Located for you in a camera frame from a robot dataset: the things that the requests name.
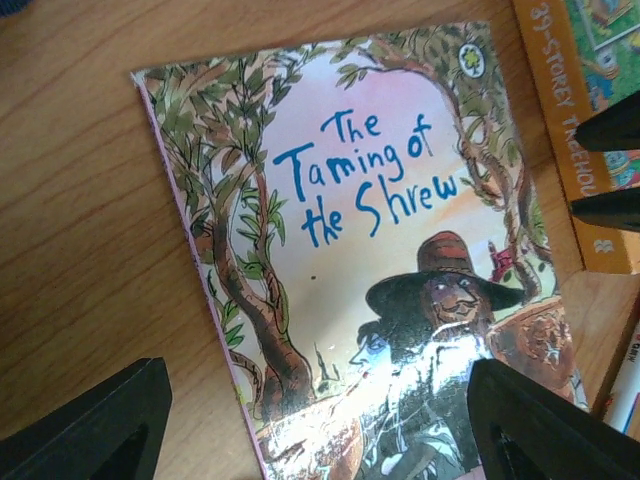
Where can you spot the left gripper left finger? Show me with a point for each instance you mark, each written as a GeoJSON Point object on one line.
{"type": "Point", "coordinates": [114, 430]}

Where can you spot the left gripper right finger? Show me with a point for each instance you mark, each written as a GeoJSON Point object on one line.
{"type": "Point", "coordinates": [524, 431]}

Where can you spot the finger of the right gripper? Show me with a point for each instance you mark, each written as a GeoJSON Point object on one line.
{"type": "Point", "coordinates": [618, 210]}
{"type": "Point", "coordinates": [616, 128]}

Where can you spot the navy blue backpack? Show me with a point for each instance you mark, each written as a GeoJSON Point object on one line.
{"type": "Point", "coordinates": [11, 7]}

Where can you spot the orange Treehouse book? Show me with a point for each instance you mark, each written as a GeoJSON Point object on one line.
{"type": "Point", "coordinates": [584, 57]}

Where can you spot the green white glue stick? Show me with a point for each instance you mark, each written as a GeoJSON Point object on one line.
{"type": "Point", "coordinates": [623, 399]}

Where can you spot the pink Taming Shrew book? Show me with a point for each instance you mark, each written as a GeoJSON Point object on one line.
{"type": "Point", "coordinates": [365, 229]}

